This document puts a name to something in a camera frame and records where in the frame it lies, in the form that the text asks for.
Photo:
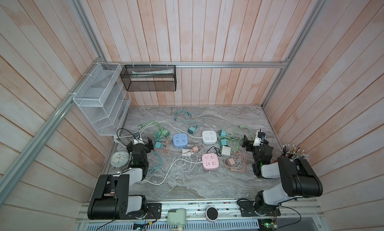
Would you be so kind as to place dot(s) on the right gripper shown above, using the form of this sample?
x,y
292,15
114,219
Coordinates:
x,y
250,144

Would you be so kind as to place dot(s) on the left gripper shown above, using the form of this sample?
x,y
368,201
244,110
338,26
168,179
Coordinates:
x,y
148,146

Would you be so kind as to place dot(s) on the green charger plug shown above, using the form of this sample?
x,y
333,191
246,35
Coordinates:
x,y
165,133

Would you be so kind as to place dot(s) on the beige charger plug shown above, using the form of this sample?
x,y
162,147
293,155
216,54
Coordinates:
x,y
231,162

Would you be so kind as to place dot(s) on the white square charger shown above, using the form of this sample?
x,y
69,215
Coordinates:
x,y
226,151

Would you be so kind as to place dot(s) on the white charger plug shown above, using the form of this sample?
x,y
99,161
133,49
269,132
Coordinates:
x,y
187,152

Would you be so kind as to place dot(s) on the pink power strip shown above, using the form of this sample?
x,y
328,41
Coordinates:
x,y
210,161

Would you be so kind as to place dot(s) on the pink charger plug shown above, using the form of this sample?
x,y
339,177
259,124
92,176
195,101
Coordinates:
x,y
195,150

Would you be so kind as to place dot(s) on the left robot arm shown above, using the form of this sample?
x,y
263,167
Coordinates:
x,y
111,199

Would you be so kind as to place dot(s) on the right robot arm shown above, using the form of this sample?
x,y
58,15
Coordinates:
x,y
298,179

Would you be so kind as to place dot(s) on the white round clock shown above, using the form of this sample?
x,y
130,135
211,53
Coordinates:
x,y
119,159

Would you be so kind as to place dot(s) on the red pencil cup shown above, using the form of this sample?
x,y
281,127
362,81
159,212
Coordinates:
x,y
294,152

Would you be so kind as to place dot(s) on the blue power strip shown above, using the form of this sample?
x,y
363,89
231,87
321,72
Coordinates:
x,y
180,140

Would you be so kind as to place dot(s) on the white power strip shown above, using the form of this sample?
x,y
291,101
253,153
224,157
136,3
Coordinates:
x,y
209,137

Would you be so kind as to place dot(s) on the black mesh basket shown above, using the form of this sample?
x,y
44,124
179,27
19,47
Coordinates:
x,y
158,78

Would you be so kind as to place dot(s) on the white box device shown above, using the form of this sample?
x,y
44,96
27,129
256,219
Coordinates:
x,y
177,219

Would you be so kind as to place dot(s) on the black round speaker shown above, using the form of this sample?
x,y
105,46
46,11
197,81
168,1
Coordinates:
x,y
212,214

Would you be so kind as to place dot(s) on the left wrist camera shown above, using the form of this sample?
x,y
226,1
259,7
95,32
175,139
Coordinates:
x,y
137,138

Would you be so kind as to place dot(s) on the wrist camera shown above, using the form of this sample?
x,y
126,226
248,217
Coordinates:
x,y
260,139
137,138

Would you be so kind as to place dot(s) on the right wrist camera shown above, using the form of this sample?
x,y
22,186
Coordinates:
x,y
260,139

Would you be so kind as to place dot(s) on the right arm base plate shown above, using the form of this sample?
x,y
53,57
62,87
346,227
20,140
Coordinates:
x,y
250,208

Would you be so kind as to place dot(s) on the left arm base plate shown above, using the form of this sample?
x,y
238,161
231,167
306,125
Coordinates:
x,y
152,211

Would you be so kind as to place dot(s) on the white wire shelf rack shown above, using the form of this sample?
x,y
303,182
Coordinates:
x,y
103,100

